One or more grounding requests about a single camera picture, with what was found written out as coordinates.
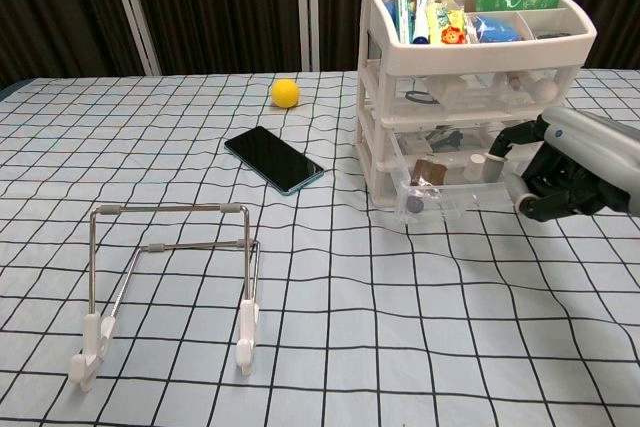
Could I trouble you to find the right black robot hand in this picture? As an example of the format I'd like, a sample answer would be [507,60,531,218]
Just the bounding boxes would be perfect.
[487,106,640,222]

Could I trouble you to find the clear drawer with brown packet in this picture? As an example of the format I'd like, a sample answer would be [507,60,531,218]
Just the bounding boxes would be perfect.
[389,119,531,224]

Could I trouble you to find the white round ball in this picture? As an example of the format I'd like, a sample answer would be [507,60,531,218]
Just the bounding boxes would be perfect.
[532,77,559,103]

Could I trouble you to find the small white bottle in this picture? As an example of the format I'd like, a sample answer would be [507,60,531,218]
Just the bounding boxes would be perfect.
[463,153,487,182]

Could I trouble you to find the brown snack packet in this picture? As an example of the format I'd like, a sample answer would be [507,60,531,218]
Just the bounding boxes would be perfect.
[409,159,449,187]

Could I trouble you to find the blue plastic pack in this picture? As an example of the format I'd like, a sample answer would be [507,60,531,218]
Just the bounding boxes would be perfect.
[469,14,524,43]

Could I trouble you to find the yellow snack packet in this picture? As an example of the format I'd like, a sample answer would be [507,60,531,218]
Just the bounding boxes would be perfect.
[428,0,469,47]

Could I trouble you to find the blue cap marker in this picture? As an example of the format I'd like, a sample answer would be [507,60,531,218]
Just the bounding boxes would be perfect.
[410,0,432,46]

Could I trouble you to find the red cap marker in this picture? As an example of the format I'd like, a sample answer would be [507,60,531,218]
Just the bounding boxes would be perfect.
[394,0,414,43]

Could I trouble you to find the blue checkered tablecloth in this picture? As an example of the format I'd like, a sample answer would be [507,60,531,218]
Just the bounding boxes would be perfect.
[0,66,640,427]

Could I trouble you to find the yellow ball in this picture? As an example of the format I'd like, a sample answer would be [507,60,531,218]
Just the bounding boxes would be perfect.
[270,78,301,109]

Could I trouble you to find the black smartphone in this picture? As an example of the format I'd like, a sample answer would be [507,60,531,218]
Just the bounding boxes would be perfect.
[223,125,325,195]

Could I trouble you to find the black folding screen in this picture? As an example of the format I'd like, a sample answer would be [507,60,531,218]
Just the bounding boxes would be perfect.
[0,0,640,88]

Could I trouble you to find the clear drawer with hair tie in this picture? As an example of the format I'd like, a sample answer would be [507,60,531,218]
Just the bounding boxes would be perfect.
[392,66,569,116]

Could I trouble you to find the white plastic drawer organizer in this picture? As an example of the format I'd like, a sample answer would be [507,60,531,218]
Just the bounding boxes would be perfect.
[355,0,597,208]

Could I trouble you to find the metal wire stand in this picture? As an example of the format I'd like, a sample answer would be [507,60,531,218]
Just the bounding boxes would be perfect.
[69,202,262,392]

